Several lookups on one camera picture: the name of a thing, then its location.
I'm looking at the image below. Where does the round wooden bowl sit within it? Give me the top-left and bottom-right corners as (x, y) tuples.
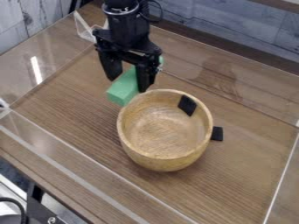
(116, 89), (214, 172)

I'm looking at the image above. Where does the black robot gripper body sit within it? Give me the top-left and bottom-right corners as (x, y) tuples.
(92, 8), (163, 66)

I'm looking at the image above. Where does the green rectangular stick block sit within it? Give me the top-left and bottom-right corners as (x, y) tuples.
(106, 55), (166, 108)

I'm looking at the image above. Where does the clear acrylic enclosure wall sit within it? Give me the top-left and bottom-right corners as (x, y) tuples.
(0, 99), (201, 224)

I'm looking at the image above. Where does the black patch inside bowl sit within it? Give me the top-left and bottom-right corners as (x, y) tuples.
(178, 94), (198, 116)

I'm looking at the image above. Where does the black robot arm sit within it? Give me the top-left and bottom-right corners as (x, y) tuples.
(92, 0), (163, 93)

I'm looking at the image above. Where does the black cable lower left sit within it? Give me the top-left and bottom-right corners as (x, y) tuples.
(0, 196), (30, 224)

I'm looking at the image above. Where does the black metal table frame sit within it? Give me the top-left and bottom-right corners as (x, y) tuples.
(26, 183), (80, 224)

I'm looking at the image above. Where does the clear acrylic corner bracket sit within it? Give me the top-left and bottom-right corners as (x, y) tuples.
(74, 10), (108, 43)

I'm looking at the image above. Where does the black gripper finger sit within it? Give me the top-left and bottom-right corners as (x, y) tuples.
(135, 63), (159, 93)
(98, 51), (123, 81)

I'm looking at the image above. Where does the black patch on table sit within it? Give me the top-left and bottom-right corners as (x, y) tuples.
(210, 126), (225, 141)

